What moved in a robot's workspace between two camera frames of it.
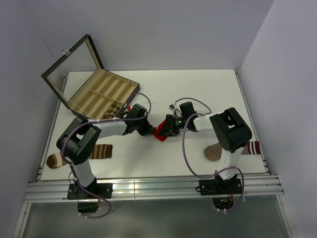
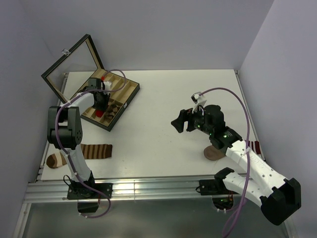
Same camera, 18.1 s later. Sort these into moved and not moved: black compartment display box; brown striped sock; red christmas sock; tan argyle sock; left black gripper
Moved: red christmas sock; left black gripper
Not moved: brown striped sock; tan argyle sock; black compartment display box
